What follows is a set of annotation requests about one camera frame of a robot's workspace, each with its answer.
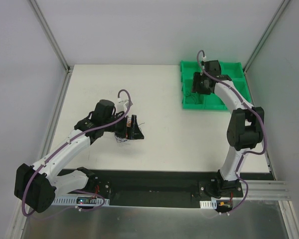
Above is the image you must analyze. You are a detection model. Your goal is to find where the left white cable duct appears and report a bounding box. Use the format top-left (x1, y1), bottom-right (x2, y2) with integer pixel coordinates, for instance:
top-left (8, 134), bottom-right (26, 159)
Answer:
top-left (51, 195), bottom-right (110, 207)

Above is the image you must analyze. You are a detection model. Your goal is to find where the coloured wire bundle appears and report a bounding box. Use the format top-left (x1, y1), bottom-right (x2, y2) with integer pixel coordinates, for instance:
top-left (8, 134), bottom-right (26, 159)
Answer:
top-left (114, 117), bottom-right (147, 144)

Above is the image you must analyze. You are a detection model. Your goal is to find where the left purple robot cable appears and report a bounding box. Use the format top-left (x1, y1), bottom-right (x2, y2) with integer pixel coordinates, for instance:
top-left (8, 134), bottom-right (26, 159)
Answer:
top-left (21, 89), bottom-right (133, 218)

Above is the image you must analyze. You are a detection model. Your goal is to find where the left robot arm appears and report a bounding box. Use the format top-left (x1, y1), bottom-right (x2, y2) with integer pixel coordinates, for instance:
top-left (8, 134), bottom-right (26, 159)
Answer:
top-left (14, 99), bottom-right (144, 213)

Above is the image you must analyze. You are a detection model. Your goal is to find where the right white cable duct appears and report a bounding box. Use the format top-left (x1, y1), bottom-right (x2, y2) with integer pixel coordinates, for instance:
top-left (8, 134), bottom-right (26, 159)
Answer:
top-left (199, 199), bottom-right (217, 210)

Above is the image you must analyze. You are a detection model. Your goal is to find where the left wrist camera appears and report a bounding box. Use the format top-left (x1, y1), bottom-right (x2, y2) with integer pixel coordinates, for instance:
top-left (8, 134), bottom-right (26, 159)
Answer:
top-left (116, 98), bottom-right (130, 112)

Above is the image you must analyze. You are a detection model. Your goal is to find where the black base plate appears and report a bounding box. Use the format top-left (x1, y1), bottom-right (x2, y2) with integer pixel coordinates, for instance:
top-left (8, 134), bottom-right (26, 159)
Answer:
top-left (66, 168), bottom-right (248, 209)

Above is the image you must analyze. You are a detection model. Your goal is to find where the green compartment bin tray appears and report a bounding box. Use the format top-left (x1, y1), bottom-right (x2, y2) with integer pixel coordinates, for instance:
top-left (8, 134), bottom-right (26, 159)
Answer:
top-left (179, 59), bottom-right (251, 111)

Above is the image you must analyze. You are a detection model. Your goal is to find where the white cable duct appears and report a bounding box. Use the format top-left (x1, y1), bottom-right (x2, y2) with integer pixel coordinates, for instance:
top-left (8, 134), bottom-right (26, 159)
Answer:
top-left (199, 199), bottom-right (217, 210)
top-left (51, 195), bottom-right (110, 207)

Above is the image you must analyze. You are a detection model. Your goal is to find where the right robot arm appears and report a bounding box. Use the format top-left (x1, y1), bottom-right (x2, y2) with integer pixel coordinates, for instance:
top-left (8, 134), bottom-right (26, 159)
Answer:
top-left (192, 60), bottom-right (264, 198)

